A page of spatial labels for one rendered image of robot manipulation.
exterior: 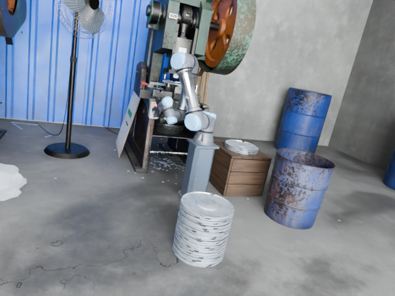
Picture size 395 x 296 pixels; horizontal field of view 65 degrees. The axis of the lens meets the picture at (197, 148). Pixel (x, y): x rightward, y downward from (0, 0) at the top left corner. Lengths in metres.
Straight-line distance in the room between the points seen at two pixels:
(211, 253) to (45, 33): 3.01
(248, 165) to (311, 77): 2.93
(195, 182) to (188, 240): 0.70
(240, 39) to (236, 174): 1.10
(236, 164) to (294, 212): 0.57
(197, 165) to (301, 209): 0.79
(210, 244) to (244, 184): 1.05
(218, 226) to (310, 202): 0.89
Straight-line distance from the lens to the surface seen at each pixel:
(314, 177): 2.22
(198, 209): 1.61
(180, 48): 2.82
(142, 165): 2.72
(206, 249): 1.65
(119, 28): 3.93
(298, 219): 2.34
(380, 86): 5.34
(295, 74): 5.02
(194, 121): 2.03
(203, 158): 2.20
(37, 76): 3.94
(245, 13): 2.72
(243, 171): 2.54
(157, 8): 2.78
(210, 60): 3.07
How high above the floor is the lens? 1.01
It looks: 16 degrees down
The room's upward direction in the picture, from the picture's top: 11 degrees clockwise
